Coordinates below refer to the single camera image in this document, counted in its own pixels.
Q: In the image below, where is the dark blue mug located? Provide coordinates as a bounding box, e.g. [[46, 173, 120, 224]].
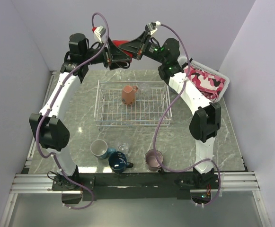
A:
[[108, 151, 133, 174]]

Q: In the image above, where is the white wire dish rack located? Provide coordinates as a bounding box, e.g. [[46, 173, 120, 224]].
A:
[[94, 81, 170, 128]]

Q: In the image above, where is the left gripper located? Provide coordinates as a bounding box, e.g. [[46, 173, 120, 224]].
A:
[[82, 35, 131, 70]]

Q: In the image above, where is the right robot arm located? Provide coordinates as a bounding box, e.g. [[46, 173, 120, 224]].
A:
[[114, 31, 221, 189]]

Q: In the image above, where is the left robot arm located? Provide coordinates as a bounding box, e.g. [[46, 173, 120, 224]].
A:
[[29, 33, 136, 190]]

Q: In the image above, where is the clear plastic cup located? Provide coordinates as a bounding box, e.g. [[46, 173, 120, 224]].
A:
[[139, 83, 151, 100]]

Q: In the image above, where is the mauve purple mug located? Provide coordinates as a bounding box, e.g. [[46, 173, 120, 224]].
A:
[[144, 149, 164, 174]]

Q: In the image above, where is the white plastic basket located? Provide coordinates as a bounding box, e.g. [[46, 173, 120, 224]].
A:
[[177, 55, 230, 102]]

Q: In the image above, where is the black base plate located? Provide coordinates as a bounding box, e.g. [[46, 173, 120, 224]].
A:
[[52, 172, 219, 204]]

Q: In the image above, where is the pink camouflage cloth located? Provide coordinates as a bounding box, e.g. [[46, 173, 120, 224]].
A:
[[188, 66, 229, 102]]

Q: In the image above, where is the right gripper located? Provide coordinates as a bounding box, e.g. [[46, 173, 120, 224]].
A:
[[118, 32, 166, 65]]

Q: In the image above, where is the red mug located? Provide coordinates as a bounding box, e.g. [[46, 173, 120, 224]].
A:
[[112, 40, 133, 59]]

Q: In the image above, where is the salmon pink mug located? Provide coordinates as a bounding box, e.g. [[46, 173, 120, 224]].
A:
[[122, 85, 138, 105]]

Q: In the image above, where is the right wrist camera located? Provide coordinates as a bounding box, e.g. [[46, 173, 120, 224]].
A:
[[145, 21, 161, 36]]

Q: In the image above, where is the small clear glass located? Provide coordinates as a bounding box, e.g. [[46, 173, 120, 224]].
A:
[[116, 142, 130, 155]]

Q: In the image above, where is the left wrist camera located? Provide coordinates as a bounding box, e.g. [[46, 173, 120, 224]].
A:
[[92, 25, 106, 43]]

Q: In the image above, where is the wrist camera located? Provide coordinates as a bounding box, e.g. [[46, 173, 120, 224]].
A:
[[92, 25, 106, 43], [145, 21, 161, 36]]

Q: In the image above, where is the light blue mug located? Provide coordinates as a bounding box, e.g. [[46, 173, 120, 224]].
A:
[[90, 140, 116, 159]]

